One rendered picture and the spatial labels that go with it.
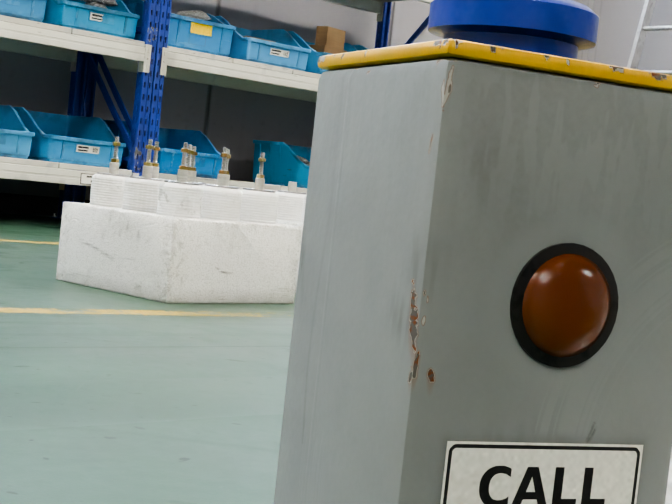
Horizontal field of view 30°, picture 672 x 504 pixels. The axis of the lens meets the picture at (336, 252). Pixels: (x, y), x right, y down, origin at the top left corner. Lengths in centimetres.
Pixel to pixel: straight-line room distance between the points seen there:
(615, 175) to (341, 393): 8
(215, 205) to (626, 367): 250
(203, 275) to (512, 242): 244
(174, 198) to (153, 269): 16
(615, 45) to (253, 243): 587
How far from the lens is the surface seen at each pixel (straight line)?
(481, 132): 26
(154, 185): 278
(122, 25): 532
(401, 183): 27
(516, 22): 29
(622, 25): 844
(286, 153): 606
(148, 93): 533
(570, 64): 27
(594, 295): 27
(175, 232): 263
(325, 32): 614
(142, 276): 270
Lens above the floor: 28
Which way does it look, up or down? 3 degrees down
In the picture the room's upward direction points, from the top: 6 degrees clockwise
